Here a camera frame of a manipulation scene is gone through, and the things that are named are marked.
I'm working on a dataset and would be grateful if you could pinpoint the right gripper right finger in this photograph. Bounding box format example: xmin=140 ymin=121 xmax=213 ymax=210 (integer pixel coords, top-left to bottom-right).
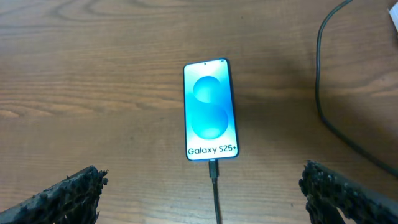
xmin=298 ymin=160 xmax=397 ymax=224

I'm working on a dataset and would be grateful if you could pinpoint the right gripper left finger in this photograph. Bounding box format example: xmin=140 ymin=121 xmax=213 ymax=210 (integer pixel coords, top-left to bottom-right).
xmin=1 ymin=166 xmax=108 ymax=224

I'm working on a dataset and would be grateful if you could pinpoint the black charger cable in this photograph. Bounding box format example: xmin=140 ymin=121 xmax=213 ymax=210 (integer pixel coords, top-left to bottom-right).
xmin=208 ymin=0 xmax=398 ymax=224

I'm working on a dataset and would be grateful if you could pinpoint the blue Galaxy smartphone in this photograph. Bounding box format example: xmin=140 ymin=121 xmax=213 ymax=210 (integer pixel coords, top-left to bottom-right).
xmin=183 ymin=58 xmax=240 ymax=161

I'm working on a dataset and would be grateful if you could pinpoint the white power strip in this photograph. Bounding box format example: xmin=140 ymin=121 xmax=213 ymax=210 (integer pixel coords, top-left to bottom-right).
xmin=389 ymin=3 xmax=398 ymax=31

